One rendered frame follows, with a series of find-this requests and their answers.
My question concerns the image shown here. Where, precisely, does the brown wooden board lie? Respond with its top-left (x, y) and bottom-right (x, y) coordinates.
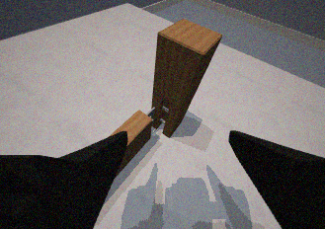
top-left (109, 107), bottom-right (155, 176)

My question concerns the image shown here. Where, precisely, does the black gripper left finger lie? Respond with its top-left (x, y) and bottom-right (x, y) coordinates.
top-left (0, 131), bottom-right (128, 229)

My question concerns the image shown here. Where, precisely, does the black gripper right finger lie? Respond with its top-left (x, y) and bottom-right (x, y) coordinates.
top-left (228, 130), bottom-right (325, 229)

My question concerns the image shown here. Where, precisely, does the brown wooden post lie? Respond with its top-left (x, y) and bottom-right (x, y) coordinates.
top-left (151, 19), bottom-right (222, 138)

